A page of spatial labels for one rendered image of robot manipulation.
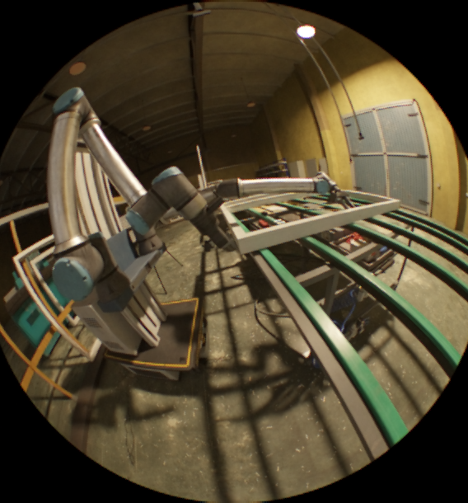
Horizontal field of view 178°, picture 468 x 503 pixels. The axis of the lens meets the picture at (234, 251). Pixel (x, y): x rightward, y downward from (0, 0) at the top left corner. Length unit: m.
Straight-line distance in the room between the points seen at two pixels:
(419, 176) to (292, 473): 6.98
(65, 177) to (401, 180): 7.22
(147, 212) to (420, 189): 6.84
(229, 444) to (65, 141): 1.56
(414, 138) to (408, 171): 1.28
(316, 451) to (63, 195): 1.58
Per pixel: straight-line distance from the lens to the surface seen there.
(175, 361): 1.06
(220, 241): 0.50
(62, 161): 0.58
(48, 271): 3.73
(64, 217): 0.54
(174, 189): 0.44
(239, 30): 8.78
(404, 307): 0.46
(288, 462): 1.20
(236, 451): 1.20
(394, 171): 7.06
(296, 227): 0.69
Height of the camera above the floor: 1.15
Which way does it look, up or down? 25 degrees down
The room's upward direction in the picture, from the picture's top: 14 degrees counter-clockwise
